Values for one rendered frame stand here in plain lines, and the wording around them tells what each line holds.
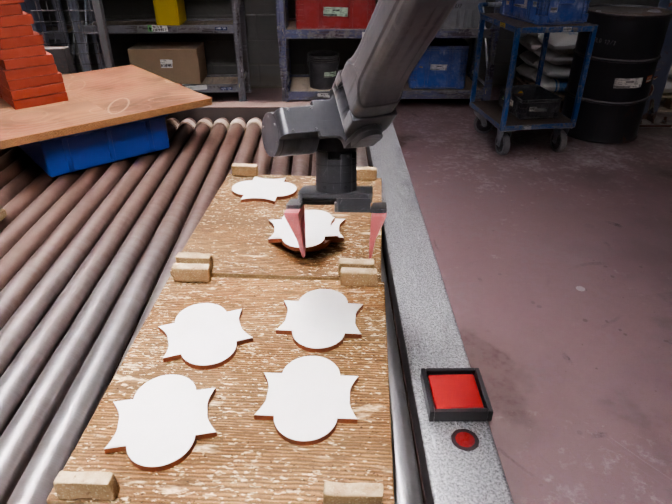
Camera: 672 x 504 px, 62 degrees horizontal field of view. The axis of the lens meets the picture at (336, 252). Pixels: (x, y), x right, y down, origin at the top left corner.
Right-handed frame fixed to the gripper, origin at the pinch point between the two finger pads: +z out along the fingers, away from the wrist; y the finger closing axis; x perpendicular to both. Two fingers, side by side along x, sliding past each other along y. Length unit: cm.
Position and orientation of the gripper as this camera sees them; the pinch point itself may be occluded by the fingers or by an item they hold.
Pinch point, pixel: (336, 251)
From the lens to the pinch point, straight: 81.1
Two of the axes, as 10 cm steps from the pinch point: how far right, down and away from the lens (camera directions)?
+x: 0.7, -2.9, 9.5
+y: 10.0, 0.1, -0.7
